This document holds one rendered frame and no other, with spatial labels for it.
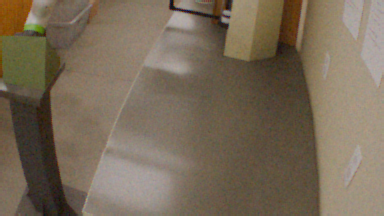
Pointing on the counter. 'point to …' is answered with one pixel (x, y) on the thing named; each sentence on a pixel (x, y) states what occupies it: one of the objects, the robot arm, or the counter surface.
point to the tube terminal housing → (253, 29)
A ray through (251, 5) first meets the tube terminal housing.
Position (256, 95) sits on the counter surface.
